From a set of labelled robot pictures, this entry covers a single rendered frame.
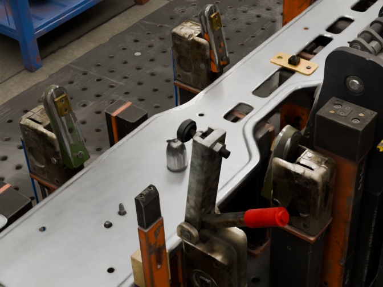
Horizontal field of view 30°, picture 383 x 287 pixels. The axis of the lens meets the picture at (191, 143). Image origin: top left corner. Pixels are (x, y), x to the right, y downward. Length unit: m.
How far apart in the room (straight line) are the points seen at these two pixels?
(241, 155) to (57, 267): 0.34
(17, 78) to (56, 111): 2.15
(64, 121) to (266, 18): 1.08
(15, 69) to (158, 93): 1.59
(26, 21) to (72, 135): 2.05
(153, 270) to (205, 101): 0.46
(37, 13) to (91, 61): 1.45
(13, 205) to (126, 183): 0.17
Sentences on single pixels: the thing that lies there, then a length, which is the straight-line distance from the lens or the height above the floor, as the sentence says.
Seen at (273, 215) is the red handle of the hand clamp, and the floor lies 1.15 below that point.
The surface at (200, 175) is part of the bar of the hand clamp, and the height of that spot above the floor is 1.17.
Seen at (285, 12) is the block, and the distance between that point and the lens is 1.67.
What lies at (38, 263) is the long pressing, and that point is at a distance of 0.98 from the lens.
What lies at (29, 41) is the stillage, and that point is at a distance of 3.18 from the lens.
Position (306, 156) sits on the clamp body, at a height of 1.07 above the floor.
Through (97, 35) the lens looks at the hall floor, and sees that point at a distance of 3.45.
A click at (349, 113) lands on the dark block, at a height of 1.12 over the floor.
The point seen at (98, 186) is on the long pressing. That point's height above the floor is 1.00.
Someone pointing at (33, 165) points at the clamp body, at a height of 0.95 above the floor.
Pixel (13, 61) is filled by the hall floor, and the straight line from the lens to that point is 3.36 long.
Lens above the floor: 1.71
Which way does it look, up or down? 39 degrees down
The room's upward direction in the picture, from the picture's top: 3 degrees counter-clockwise
